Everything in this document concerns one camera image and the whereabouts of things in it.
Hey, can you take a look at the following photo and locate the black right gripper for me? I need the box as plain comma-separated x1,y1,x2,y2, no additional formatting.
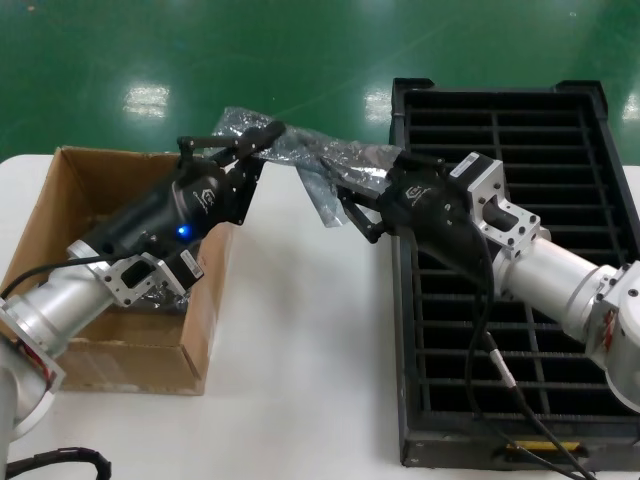
332,152,495,277

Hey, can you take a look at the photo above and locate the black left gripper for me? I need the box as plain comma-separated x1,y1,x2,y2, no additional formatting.
67,121,287,262

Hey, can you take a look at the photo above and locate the grey antistatic bag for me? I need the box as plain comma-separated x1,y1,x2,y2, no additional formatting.
212,104,402,229

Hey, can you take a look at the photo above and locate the black slotted plastic container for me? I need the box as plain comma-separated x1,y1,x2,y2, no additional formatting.
388,77,640,470

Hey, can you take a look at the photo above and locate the brown cardboard box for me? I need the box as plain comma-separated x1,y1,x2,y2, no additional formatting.
0,145,236,396

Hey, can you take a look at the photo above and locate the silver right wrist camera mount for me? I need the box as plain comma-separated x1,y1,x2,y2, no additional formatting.
449,152,552,262

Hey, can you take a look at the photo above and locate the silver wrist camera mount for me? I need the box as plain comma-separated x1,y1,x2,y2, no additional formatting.
449,152,552,262
97,247,207,307

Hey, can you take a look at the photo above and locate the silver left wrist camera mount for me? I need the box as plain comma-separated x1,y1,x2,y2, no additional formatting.
97,247,207,307

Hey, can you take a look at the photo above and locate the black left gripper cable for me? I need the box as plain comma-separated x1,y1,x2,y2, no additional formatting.
0,253,124,301

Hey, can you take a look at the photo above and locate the black braided cable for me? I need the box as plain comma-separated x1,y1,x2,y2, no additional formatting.
0,447,112,480

